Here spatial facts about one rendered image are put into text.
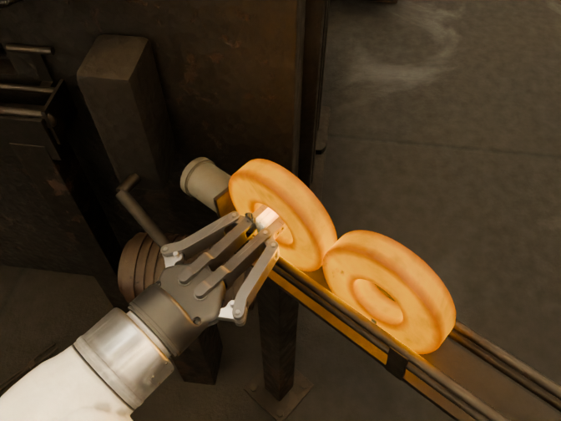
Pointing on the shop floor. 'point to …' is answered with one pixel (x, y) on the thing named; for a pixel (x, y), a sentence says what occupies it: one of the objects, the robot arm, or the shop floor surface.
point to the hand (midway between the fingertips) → (280, 210)
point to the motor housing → (145, 256)
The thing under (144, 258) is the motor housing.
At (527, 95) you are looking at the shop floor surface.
